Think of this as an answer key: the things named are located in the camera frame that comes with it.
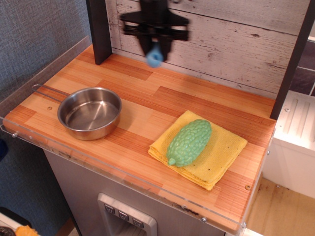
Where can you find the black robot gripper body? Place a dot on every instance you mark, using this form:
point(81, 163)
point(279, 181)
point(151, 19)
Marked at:
point(155, 20)

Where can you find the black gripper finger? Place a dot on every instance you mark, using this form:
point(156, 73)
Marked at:
point(145, 43)
point(165, 46)

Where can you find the blue handled grey spoon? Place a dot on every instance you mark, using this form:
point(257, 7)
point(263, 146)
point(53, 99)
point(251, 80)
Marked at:
point(154, 57)

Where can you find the stainless steel pot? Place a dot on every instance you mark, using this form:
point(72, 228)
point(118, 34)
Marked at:
point(90, 113)

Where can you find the green toy bitter gourd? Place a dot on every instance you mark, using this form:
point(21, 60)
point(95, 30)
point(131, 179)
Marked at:
point(188, 144)

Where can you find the yellow folded cloth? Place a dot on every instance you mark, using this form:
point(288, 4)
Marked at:
point(209, 167)

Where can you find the grey toy fridge cabinet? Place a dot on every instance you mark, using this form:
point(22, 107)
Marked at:
point(82, 188)

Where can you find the white toy sink unit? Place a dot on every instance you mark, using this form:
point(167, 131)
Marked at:
point(291, 157)

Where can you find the silver dispenser panel with buttons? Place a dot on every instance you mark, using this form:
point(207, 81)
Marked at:
point(123, 216)

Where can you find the orange object bottom left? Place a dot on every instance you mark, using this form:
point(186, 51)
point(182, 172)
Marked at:
point(20, 231)

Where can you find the dark left post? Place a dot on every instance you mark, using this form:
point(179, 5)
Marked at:
point(99, 27)

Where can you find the dark post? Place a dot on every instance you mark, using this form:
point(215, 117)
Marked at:
point(294, 60)
point(99, 27)

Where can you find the dark right post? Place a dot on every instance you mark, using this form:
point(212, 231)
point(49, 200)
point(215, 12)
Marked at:
point(294, 60)

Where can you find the clear acrylic guard rail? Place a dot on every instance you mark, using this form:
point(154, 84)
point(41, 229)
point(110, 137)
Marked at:
point(124, 157)

